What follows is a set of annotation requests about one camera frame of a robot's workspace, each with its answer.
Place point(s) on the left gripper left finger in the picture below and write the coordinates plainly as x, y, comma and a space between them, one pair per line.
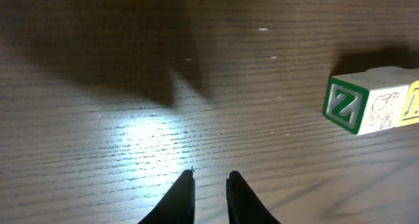
177, 206

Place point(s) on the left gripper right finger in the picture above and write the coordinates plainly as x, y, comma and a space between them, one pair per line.
244, 206

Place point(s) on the white block number eight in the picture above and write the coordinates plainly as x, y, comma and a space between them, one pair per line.
368, 101

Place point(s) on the white block number four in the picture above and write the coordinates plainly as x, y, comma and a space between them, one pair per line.
409, 114

